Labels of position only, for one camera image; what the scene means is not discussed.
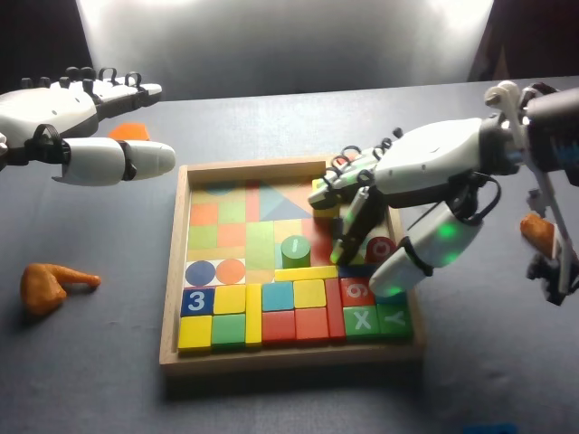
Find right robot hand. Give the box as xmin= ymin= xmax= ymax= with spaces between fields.
xmin=307 ymin=118 xmax=485 ymax=299

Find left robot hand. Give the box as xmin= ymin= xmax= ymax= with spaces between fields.
xmin=0 ymin=66 xmax=177 ymax=187

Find green cylinder block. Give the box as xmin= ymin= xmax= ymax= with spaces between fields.
xmin=279 ymin=233 xmax=313 ymax=271

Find orange object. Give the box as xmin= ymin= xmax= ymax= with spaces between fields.
xmin=107 ymin=120 xmax=151 ymax=142

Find blue number three block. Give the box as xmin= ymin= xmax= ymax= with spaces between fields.
xmin=182 ymin=288 xmax=216 ymax=316

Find black backdrop cloth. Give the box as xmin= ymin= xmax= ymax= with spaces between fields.
xmin=0 ymin=0 xmax=95 ymax=94

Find orange fried food toy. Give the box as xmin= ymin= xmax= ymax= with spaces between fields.
xmin=518 ymin=212 xmax=558 ymax=259

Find orange chicken wing toy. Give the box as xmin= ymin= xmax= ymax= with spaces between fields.
xmin=19 ymin=261 xmax=102 ymax=316

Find plain wooden long bar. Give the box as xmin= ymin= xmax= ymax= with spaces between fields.
xmin=186 ymin=159 xmax=328 ymax=177

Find wooden puzzle tray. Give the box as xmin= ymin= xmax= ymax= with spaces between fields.
xmin=157 ymin=153 xmax=429 ymax=376

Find grey table cloth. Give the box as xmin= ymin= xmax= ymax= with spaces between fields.
xmin=0 ymin=74 xmax=579 ymax=434

